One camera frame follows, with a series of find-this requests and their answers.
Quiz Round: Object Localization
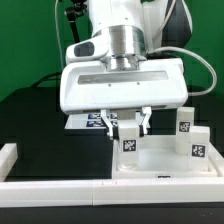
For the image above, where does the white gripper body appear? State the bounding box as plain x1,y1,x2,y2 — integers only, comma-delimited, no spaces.
60,59,188,114

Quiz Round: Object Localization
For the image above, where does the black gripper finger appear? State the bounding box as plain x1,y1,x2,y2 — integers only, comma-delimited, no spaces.
139,107,152,136
100,109,119,140

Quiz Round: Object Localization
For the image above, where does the white square tabletop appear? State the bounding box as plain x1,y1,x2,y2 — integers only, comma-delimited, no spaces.
112,135,220,179

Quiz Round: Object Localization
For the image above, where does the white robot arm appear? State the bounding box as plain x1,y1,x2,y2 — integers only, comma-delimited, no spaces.
60,0,193,138

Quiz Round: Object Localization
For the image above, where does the white sheet with tags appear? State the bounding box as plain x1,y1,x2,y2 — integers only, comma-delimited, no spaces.
64,112,118,130

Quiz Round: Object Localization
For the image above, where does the white U-shaped obstacle fence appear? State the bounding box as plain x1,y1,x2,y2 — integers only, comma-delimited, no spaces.
0,143,224,208

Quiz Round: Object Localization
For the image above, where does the black cable on table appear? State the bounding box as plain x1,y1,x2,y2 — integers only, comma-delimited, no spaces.
31,71,64,88

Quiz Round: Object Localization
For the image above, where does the white hanging cable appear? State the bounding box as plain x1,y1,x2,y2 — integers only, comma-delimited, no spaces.
54,0,66,73

